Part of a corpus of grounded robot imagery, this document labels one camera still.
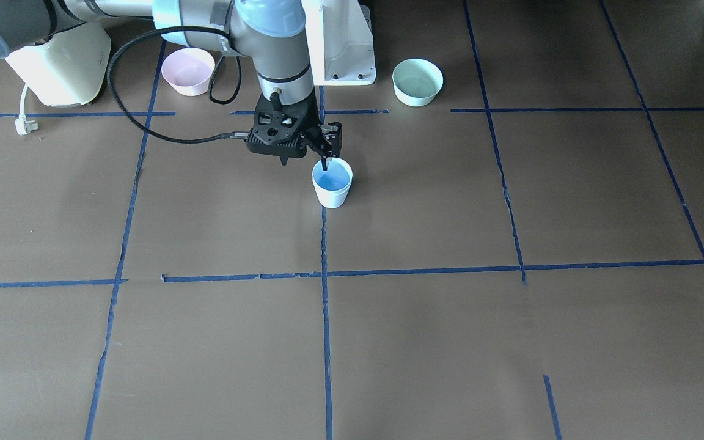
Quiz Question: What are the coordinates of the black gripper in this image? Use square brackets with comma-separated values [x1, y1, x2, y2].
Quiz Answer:
[296, 98, 343, 172]

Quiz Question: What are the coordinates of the light blue cup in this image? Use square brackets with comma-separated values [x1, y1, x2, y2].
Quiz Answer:
[313, 175, 352, 209]
[311, 158, 354, 191]

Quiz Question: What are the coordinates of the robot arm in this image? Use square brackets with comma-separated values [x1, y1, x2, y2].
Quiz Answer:
[0, 1, 341, 167]

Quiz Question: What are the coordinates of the green bowl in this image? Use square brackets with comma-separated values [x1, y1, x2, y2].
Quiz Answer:
[392, 58, 444, 108]

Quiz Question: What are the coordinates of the pink bowl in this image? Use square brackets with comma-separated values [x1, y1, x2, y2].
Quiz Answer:
[160, 48, 216, 97]

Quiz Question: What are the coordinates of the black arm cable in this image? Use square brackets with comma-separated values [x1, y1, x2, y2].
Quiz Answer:
[106, 26, 252, 145]

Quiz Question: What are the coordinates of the white pillar base plate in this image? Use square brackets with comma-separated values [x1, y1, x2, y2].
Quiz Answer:
[301, 1, 376, 86]

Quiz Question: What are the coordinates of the white plug and cord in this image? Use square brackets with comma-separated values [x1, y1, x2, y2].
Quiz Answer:
[15, 84, 40, 136]

